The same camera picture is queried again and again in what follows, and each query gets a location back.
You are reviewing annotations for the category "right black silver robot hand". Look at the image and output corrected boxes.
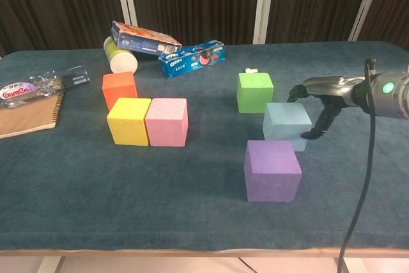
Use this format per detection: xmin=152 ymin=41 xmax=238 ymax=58
xmin=286 ymin=74 xmax=368 ymax=141

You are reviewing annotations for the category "light blue foam cube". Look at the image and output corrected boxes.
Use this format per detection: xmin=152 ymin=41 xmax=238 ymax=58
xmin=262 ymin=102 xmax=313 ymax=152

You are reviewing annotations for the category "purple foam cube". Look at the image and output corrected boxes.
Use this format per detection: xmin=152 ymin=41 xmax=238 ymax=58
xmin=243 ymin=140 xmax=303 ymax=203

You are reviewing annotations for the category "pink foam cube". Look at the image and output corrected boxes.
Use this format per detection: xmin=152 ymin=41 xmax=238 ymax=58
xmin=144 ymin=97 xmax=189 ymax=148

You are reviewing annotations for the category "yellow foam cube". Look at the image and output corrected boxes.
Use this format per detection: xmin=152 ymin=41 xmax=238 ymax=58
xmin=106 ymin=97 xmax=152 ymax=146

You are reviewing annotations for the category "orange foam cube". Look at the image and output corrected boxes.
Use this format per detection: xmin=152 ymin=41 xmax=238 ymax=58
xmin=102 ymin=71 xmax=139 ymax=113

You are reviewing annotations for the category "green foam cube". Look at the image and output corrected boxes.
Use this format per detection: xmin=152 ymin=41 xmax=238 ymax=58
xmin=236 ymin=72 xmax=274 ymax=114

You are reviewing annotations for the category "blue Oreo cookie box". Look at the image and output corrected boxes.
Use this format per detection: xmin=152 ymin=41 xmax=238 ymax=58
xmin=158 ymin=40 xmax=226 ymax=79

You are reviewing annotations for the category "orange blue cracker box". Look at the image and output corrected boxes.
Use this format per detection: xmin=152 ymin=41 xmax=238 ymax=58
xmin=110 ymin=20 xmax=183 ymax=56

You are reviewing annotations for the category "dark teal table cloth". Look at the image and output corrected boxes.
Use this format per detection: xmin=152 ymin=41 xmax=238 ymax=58
xmin=0 ymin=41 xmax=409 ymax=251

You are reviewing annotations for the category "yellow-green canister white lid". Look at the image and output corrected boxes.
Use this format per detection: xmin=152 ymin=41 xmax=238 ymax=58
xmin=103 ymin=36 xmax=139 ymax=74

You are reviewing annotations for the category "brown spiral notebook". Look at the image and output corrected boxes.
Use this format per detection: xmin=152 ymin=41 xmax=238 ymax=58
xmin=0 ymin=92 xmax=66 ymax=140

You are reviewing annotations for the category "clear plastic water bottle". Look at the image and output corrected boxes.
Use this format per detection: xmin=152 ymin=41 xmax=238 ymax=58
xmin=0 ymin=65 xmax=92 ymax=110

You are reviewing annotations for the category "black right hand cable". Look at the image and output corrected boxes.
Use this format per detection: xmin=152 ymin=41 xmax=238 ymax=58
xmin=337 ymin=58 xmax=378 ymax=273

